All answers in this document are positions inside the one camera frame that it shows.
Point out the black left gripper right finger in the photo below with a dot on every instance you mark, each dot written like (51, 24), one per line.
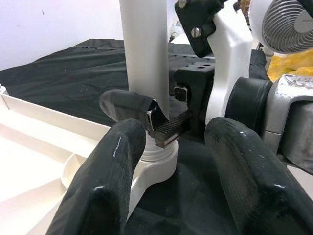
(256, 186)

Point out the white plastic children table top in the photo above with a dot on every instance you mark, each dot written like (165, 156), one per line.
(29, 147)

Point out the black fabric table cover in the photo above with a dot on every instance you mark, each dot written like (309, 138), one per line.
(73, 73)

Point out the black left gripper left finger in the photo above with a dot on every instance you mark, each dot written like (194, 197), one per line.
(102, 186)

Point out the white standing fan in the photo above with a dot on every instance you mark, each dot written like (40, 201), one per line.
(288, 24)

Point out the yellow plastic bag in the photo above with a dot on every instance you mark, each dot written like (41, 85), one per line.
(288, 64)

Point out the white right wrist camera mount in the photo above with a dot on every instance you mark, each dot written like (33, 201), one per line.
(234, 61)

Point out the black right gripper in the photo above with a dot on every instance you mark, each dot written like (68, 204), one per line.
(198, 98)

